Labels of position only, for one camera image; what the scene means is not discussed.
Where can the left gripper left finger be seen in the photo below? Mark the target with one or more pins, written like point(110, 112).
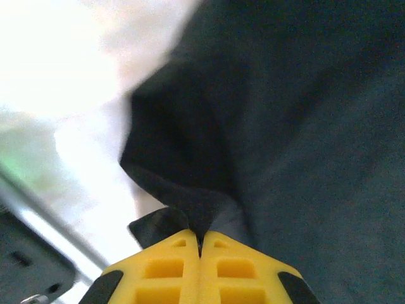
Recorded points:
point(164, 272)

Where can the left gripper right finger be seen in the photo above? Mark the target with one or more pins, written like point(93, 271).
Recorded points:
point(240, 272)

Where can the black t-shirt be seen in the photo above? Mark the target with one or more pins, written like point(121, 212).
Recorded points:
point(269, 126)

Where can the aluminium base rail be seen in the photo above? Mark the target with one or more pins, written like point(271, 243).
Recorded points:
point(57, 231)

